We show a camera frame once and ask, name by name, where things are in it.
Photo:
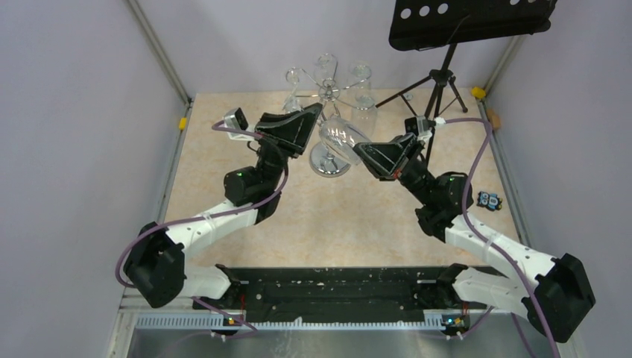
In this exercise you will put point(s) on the white cable duct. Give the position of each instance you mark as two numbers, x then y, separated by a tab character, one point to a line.
208	321

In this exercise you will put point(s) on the small blue black device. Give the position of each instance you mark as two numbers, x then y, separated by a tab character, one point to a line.
489	201

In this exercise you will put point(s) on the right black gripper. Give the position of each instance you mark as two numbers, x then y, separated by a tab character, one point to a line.
384	157

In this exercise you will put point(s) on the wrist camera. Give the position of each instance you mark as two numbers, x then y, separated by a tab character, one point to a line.
422	127
235	119

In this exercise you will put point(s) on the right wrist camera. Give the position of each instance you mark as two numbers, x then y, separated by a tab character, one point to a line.
422	127

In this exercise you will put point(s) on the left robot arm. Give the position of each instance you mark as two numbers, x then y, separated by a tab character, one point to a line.
155	263

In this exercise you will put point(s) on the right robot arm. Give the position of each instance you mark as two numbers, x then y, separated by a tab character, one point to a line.
552	293

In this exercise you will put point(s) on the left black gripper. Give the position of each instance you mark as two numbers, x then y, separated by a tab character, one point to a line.
293	136

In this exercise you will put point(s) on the black music stand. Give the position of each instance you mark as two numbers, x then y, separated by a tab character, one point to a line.
427	25

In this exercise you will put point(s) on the brown block on rail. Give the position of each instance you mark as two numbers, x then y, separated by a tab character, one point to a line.
494	119

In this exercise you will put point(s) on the chrome wine glass rack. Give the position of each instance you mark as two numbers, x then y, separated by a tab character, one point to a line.
333	156

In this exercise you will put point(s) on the aluminium frame post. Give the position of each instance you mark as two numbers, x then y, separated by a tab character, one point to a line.
506	57
157	49

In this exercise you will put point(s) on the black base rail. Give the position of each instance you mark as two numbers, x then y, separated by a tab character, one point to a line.
336	295

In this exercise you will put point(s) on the aluminium frame post left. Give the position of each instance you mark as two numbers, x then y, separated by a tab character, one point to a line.
157	49

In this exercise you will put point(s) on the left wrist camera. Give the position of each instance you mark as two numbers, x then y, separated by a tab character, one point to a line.
235	119

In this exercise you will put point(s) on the aluminium frame post right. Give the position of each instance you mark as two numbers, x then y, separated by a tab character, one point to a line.
506	57

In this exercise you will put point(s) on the yellow corner clip right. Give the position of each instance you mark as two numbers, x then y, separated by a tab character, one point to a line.
478	93

